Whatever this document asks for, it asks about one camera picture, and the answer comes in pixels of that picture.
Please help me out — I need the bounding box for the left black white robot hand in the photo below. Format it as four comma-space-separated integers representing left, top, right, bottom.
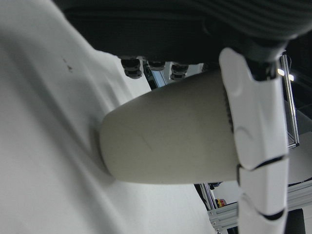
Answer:
52, 0, 312, 234

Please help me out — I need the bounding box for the beige paper cup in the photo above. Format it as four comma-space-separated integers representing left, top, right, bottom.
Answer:
98, 69, 242, 183

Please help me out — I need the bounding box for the aluminium extrusion frame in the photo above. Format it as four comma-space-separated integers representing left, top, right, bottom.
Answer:
195, 55, 312, 234

